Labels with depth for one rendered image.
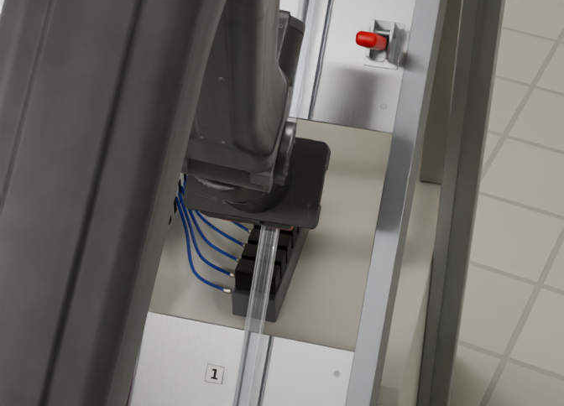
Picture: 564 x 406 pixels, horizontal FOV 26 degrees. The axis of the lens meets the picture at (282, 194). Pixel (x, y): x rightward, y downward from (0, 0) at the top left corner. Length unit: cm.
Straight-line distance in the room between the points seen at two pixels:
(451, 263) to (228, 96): 88
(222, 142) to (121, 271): 39
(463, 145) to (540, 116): 140
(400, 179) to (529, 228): 145
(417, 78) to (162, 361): 31
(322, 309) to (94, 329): 109
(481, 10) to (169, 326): 45
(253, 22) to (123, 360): 23
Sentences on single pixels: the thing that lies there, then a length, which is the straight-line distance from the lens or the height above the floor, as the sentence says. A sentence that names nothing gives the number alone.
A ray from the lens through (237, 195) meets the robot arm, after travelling 82.
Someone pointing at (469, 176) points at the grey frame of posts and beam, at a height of 76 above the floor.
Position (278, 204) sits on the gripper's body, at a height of 101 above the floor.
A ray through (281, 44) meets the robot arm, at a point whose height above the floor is 116.
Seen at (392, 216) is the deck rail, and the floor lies 95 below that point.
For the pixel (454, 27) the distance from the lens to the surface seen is 139.
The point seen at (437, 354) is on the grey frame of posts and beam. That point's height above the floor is 46.
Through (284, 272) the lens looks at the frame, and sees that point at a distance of 135.
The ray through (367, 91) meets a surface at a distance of 100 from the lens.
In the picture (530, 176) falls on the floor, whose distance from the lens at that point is 255.
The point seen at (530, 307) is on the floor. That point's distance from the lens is 227.
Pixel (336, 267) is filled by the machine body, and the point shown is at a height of 62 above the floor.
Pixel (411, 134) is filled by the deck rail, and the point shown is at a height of 100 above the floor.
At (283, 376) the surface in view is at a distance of 101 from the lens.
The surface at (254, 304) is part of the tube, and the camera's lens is 99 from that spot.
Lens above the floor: 160
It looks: 41 degrees down
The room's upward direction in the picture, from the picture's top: straight up
